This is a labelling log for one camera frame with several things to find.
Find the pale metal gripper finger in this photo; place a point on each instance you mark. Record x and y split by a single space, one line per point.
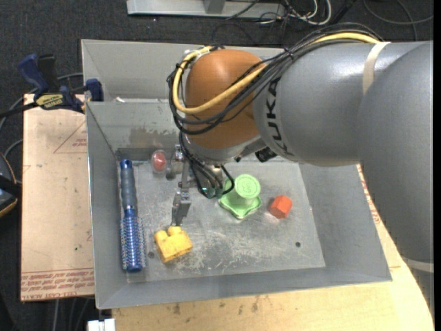
175 169
180 210

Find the clear capsule with red ball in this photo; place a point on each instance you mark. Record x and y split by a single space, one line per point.
158 161

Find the yellow toy brick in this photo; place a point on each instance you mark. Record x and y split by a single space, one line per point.
174 245

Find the green plastic spool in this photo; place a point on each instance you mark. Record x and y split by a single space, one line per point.
245 193

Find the blue hairbrush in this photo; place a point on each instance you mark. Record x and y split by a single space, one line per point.
129 198

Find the grey metal bin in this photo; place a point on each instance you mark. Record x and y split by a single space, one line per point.
241 253

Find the orange-red faceted block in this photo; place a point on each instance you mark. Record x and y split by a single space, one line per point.
280 206

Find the brown cardboard board red print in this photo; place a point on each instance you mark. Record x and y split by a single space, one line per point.
55 191

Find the black cylinder on white bracket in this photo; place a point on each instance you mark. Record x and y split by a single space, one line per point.
265 154

